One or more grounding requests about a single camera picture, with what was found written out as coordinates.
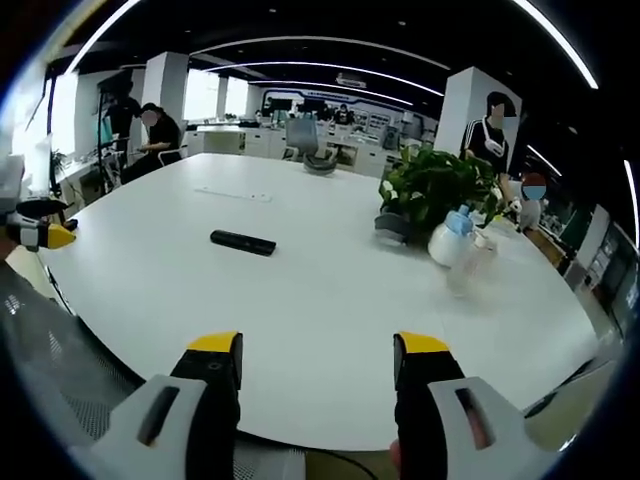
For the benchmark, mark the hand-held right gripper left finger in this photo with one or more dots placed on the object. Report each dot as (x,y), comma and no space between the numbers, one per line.
(200,395)

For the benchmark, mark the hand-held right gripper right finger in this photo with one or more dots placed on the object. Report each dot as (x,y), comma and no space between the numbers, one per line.
(435,400)

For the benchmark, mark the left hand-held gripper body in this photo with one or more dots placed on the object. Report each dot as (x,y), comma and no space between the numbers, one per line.
(12,200)

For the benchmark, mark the black remote control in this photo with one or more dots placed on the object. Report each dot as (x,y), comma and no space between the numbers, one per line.
(243,243)

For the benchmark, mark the person's right hand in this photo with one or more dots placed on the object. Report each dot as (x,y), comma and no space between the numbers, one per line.
(396,455)

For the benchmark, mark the black tripod stand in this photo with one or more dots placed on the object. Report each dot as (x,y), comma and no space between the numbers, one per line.
(102,140)

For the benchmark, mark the grey mesh office chair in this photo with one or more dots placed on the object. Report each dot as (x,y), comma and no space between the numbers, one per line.
(55,365)

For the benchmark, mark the clear plastic bottle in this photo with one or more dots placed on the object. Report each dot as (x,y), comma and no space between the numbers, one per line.
(470,270)

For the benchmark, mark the white and blue spray bottle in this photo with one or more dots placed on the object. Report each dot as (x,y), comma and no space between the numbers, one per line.
(450,240)

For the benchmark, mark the white power strip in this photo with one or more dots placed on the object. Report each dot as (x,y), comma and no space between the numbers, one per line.
(235,194)

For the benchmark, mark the green potted plant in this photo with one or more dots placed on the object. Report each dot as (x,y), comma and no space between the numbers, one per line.
(432,190)

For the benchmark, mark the grey round object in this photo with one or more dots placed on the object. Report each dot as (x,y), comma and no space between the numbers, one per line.
(318,164)

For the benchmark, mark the white office chair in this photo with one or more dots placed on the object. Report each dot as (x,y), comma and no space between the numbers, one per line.
(302,137)

